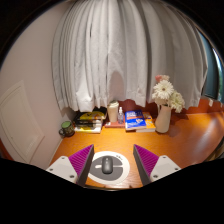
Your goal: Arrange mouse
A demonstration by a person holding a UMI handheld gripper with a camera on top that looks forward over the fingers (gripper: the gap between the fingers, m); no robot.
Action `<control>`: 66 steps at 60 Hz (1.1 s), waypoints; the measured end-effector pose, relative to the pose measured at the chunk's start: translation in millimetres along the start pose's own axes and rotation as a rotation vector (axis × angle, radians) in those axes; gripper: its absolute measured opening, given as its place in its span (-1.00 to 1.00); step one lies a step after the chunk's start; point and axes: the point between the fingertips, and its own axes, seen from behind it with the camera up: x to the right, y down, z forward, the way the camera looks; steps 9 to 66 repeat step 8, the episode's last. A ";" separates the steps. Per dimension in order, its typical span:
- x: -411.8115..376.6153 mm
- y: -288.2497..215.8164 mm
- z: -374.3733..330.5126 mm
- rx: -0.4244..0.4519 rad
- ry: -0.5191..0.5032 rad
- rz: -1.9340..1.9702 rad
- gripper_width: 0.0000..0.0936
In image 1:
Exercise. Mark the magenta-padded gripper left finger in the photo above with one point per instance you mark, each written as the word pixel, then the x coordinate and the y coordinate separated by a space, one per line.
pixel 60 167

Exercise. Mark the green mug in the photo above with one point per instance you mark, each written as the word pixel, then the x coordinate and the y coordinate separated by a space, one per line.
pixel 67 128

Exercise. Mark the clear spray bottle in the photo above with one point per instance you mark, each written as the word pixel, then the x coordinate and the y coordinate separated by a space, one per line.
pixel 120 117

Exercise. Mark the red book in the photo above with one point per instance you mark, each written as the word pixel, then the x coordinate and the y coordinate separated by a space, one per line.
pixel 113 125

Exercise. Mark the black and yellow book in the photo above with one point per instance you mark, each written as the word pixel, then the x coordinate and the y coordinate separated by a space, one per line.
pixel 90 115

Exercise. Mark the blue book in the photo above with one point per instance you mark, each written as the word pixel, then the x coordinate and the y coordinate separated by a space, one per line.
pixel 135 120

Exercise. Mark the black computer mouse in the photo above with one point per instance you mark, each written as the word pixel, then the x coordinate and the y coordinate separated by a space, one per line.
pixel 107 165

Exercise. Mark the white-edged book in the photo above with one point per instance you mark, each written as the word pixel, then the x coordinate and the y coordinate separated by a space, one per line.
pixel 87 130

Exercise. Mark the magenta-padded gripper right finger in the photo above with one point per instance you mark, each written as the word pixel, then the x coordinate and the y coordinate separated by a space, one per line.
pixel 166 166

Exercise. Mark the white flower bouquet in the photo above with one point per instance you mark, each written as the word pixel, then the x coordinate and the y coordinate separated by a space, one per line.
pixel 164 90

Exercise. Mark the white and grey mouse pad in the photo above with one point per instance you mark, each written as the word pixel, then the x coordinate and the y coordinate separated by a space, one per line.
pixel 120 168

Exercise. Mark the white wall panel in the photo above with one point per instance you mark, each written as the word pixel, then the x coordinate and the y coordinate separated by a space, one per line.
pixel 18 126

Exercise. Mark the white curtain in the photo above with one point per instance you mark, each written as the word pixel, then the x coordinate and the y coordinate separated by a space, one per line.
pixel 126 46

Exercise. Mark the cream ceramic vase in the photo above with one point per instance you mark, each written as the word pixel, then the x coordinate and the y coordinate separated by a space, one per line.
pixel 163 120

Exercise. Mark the window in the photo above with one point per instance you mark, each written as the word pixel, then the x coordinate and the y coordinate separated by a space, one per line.
pixel 213 73

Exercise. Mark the cream tumbler cup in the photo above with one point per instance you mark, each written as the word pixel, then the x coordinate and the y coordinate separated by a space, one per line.
pixel 112 112

